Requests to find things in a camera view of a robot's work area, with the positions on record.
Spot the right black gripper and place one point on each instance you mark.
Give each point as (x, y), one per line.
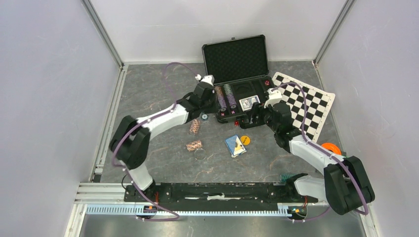
(258, 108)

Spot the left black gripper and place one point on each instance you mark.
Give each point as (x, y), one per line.
(215, 107)

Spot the brown chip stack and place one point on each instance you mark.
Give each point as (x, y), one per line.
(218, 91)

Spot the purple chip stack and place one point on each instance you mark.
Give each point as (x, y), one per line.
(231, 100)
(222, 103)

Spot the pink chip stack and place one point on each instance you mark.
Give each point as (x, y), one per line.
(194, 127)
(194, 145)

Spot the blue card deck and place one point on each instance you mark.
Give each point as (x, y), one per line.
(247, 103)
(235, 146)

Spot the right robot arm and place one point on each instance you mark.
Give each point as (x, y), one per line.
(345, 184)

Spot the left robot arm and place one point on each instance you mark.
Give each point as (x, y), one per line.
(130, 143)

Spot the black poker set case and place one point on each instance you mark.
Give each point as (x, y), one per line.
(243, 64)

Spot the blue card deck in case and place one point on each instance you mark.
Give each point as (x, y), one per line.
(247, 103)

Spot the yellow dealer button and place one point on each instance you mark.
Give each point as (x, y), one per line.
(245, 140)

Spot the black white checkered board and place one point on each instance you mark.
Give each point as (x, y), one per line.
(309, 105)

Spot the clear round lid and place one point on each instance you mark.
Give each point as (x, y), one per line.
(200, 154)

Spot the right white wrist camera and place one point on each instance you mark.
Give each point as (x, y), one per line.
(274, 96)

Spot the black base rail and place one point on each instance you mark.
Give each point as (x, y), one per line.
(218, 196)

